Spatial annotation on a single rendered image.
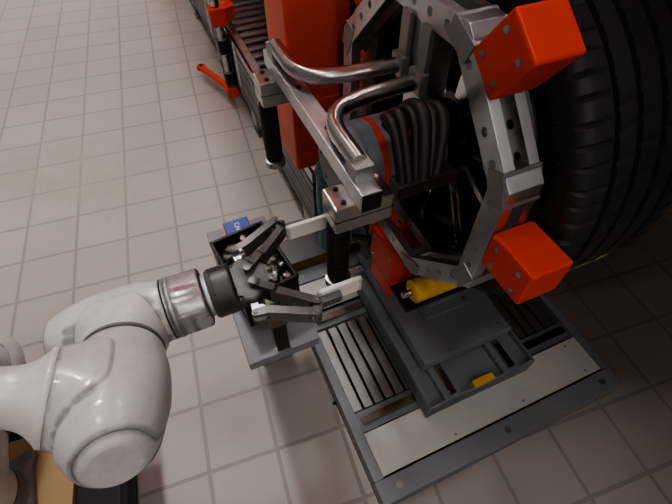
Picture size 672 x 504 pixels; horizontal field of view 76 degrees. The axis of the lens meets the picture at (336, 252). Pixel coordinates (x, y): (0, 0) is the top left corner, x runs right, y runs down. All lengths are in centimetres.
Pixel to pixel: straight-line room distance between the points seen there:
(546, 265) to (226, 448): 108
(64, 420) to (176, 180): 175
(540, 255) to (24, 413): 64
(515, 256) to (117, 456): 53
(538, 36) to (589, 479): 127
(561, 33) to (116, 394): 60
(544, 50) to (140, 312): 57
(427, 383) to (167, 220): 127
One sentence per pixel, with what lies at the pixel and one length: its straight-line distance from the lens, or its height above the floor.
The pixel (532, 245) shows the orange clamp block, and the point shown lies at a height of 88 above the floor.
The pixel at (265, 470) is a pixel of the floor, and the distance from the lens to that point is 140.
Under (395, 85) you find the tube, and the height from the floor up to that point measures 101.
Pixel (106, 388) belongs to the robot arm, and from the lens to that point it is 49.
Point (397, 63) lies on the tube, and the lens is 77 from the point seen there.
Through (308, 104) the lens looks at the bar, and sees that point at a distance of 71.
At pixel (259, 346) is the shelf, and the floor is 45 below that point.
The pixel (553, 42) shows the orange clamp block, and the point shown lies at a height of 114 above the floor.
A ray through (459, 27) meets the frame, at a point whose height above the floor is 111.
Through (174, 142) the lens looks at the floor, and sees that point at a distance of 240.
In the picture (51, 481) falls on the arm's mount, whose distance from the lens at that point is 123.
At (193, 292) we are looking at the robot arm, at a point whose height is 87.
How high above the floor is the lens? 136
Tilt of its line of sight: 52 degrees down
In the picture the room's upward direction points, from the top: straight up
